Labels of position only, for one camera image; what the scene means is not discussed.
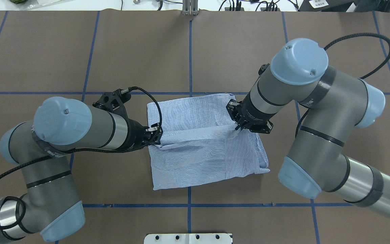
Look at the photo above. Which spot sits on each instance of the light blue striped shirt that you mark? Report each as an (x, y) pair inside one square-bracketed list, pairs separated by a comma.
[(200, 145)]

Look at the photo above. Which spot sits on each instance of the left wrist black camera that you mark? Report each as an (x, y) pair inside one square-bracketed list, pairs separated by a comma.
[(113, 101)]

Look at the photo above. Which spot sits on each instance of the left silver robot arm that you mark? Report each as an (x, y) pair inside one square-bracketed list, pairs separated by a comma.
[(40, 148)]

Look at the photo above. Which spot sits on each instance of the black machine with label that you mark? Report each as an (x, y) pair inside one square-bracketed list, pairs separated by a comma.
[(344, 5)]

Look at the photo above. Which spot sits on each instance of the aluminium frame post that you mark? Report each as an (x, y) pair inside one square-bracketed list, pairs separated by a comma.
[(190, 7)]

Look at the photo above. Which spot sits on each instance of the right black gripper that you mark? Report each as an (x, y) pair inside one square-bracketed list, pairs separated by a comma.
[(252, 116)]

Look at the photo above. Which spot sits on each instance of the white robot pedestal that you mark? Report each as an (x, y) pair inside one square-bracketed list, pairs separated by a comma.
[(189, 238)]

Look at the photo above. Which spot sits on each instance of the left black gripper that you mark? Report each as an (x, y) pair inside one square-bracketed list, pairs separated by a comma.
[(136, 133)]

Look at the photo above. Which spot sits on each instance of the green cloth bundle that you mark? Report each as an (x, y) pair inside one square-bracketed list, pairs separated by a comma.
[(18, 1)]

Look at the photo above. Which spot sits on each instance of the clear plastic bag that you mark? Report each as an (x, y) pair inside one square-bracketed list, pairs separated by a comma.
[(34, 4)]

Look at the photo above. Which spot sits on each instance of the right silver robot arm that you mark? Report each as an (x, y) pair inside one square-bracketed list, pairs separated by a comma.
[(336, 104)]

